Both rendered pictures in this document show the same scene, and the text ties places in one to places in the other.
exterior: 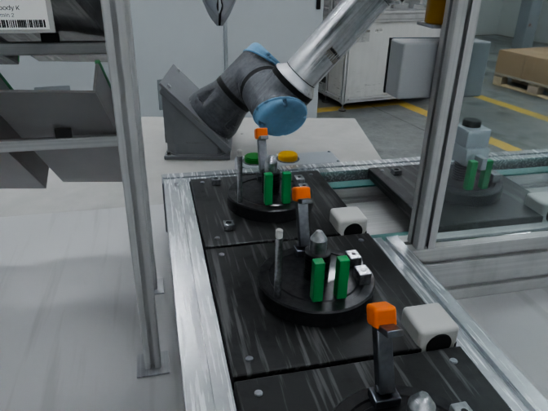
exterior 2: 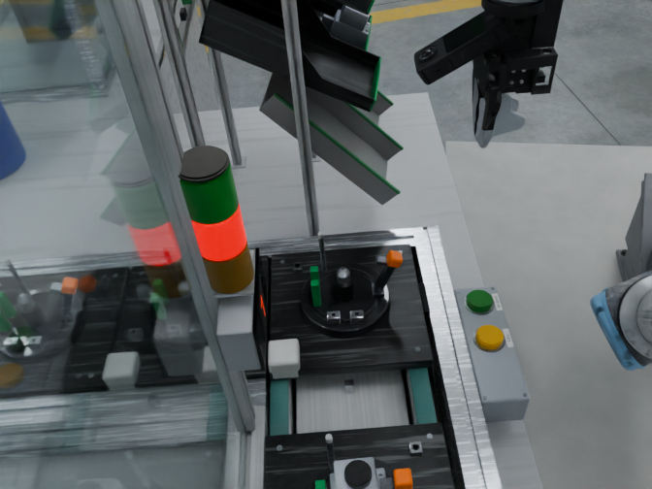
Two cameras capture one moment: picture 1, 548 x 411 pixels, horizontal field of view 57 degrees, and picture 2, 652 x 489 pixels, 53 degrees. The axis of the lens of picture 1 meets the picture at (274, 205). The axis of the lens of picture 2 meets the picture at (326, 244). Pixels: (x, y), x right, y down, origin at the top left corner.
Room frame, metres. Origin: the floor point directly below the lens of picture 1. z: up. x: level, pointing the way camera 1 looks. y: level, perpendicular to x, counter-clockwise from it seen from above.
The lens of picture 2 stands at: (0.89, -0.63, 1.77)
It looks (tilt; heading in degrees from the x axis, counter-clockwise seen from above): 45 degrees down; 105
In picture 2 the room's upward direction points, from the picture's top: 5 degrees counter-clockwise
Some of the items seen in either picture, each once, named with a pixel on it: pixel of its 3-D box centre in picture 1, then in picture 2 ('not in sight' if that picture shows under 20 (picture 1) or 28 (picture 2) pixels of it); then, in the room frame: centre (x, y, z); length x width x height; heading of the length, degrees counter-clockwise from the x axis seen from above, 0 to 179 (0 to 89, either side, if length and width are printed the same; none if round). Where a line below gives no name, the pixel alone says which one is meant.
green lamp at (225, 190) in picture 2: not in sight; (208, 187); (0.67, -0.21, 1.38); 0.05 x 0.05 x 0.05
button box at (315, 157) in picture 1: (287, 172); (486, 350); (0.97, -0.03, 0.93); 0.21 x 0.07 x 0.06; 104
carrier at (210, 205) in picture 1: (271, 178); (343, 285); (0.74, 0.01, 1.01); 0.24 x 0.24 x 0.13; 14
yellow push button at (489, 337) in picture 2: (288, 158); (489, 339); (0.97, -0.03, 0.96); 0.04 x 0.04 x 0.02
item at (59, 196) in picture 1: (210, 160); (645, 307); (1.24, 0.17, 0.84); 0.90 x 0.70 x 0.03; 93
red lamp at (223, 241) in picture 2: not in sight; (217, 226); (0.67, -0.21, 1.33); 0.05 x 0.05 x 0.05
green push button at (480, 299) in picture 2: (254, 160); (478, 302); (0.95, 0.04, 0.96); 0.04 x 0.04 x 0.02
